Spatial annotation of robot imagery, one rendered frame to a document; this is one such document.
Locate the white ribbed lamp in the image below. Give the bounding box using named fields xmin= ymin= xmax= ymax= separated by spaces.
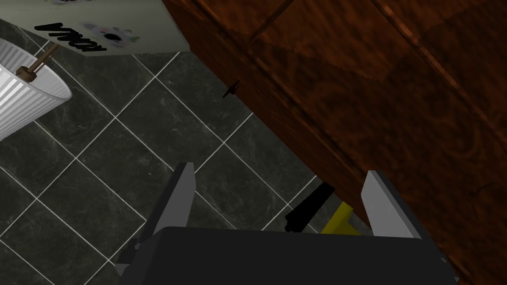
xmin=0 ymin=37 xmax=73 ymax=142

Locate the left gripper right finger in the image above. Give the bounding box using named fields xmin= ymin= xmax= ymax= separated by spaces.
xmin=360 ymin=170 xmax=433 ymax=240

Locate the brown wooden cupboard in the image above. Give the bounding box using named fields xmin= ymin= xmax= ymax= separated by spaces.
xmin=161 ymin=0 xmax=507 ymax=285

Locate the small black knob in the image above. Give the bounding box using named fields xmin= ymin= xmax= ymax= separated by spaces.
xmin=222 ymin=81 xmax=241 ymax=99

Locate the black and yellow handle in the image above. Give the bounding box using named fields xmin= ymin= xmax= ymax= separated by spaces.
xmin=284 ymin=182 xmax=363 ymax=237

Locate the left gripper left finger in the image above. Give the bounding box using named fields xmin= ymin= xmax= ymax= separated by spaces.
xmin=136 ymin=162 xmax=197 ymax=251

